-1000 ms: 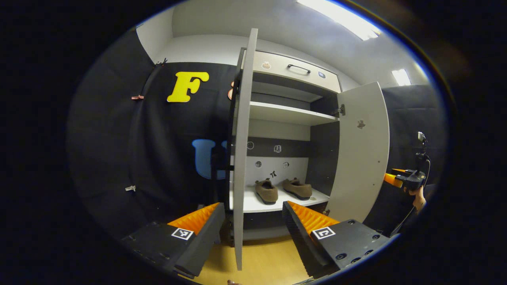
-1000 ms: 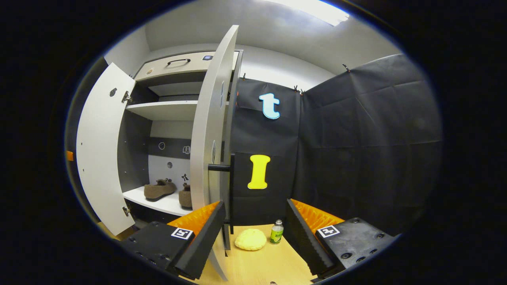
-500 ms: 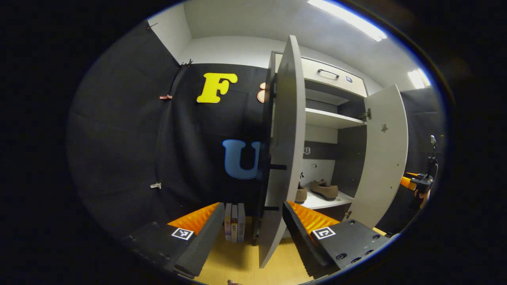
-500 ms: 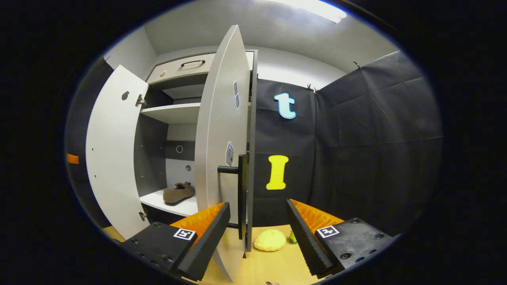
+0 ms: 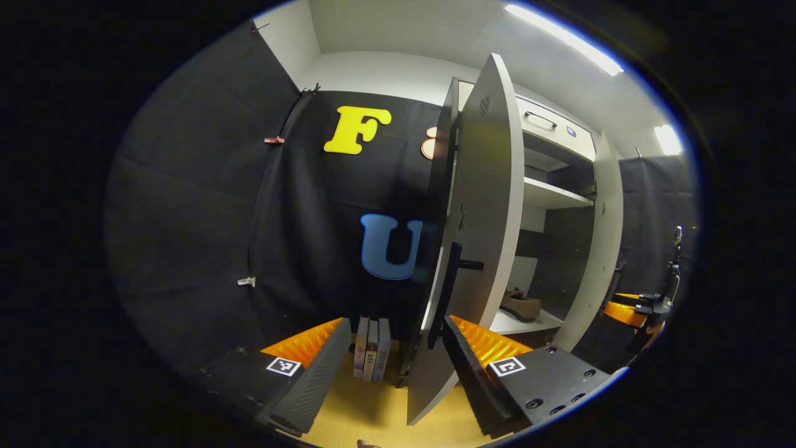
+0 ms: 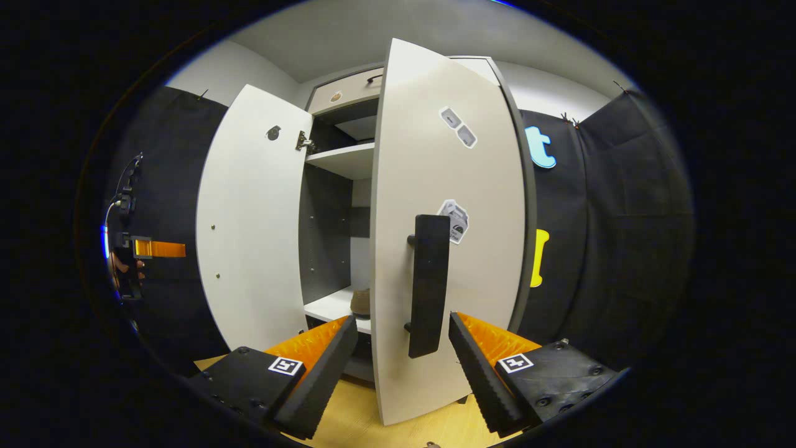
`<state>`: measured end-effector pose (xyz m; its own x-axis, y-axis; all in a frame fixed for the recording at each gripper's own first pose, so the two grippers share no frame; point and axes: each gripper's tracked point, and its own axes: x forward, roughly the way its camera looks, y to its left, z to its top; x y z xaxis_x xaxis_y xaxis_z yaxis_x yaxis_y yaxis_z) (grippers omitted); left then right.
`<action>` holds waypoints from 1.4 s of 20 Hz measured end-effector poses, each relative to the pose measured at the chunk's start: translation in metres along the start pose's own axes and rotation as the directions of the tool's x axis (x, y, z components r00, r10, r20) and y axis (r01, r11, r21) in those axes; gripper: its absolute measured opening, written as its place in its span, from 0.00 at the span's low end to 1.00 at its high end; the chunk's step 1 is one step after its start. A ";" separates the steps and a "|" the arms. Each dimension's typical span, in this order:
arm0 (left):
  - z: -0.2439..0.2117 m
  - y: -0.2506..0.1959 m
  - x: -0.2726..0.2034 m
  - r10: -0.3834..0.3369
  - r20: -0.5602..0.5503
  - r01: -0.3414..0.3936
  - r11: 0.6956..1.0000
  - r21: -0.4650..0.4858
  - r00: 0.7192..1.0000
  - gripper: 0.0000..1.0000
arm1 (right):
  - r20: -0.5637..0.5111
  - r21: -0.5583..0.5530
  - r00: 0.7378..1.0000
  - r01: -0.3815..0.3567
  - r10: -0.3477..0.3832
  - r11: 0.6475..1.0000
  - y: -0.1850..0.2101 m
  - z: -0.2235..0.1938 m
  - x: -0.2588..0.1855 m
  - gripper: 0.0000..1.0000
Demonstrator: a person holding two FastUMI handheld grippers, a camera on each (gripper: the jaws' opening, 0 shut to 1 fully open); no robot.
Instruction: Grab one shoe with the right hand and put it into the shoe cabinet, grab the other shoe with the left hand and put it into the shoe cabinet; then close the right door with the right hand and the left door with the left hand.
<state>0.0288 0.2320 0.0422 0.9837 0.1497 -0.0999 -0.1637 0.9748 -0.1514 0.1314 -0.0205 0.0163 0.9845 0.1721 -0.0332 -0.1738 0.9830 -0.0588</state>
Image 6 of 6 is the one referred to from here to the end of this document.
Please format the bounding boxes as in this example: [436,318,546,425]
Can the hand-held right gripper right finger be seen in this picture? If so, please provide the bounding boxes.
[449,312,626,438]

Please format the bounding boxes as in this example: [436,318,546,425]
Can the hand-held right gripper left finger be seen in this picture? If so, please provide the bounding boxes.
[187,315,359,439]

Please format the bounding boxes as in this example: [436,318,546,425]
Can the white shoe cabinet door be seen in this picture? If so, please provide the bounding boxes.
[196,84,313,352]
[370,37,535,427]

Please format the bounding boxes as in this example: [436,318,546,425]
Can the white shoe cabinet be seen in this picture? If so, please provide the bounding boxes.
[196,37,539,427]

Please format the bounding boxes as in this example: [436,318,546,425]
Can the white cabinet shelf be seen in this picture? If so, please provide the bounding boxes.
[336,115,379,142]
[305,142,376,181]
[303,286,372,335]

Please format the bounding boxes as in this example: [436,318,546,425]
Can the beige cabinet drawer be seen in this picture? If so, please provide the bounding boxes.
[308,67,385,116]

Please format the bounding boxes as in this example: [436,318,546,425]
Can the black cabinet door handle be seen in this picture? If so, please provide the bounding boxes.
[405,215,451,359]

